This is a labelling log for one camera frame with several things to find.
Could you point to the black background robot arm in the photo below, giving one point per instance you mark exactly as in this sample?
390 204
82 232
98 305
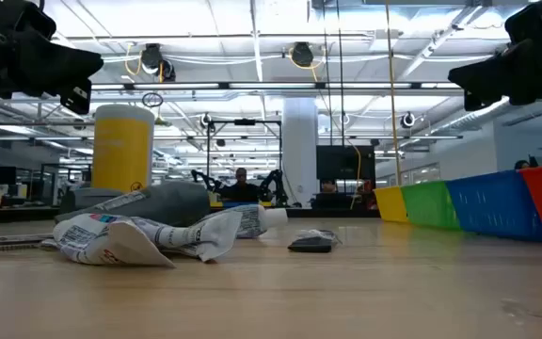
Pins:
275 181
202 176

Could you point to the white building column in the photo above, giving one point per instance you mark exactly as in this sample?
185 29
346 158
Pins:
299 141

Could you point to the green plastic basket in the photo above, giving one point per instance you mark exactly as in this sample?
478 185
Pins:
428 205

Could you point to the yellow plastic basket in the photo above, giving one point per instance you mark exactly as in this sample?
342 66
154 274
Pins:
390 205

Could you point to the person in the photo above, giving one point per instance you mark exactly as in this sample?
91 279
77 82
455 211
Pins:
521 165
328 186
241 190

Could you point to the blue plastic basket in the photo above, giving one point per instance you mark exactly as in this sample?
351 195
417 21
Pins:
492 205

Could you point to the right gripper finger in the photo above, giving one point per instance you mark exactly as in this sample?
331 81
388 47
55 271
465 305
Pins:
474 101
501 75

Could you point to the black background rig frame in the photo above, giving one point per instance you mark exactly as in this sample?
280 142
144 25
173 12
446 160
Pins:
208 150

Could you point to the yellow wipes canister white lid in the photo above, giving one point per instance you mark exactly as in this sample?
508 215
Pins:
120 150

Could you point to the black comb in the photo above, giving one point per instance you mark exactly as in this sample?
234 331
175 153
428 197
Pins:
311 245
7 242

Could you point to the large black monitor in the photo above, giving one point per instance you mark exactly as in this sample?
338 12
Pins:
346 162

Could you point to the white toothpaste tube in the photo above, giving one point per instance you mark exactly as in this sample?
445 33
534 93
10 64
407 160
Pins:
111 245
257 219
214 233

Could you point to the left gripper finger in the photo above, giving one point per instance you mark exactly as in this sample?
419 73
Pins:
59 68
77 99

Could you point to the black metal table frame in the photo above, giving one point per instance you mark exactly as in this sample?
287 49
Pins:
337 213

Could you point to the long ceiling light strip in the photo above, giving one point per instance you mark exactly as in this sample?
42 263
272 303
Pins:
271 85

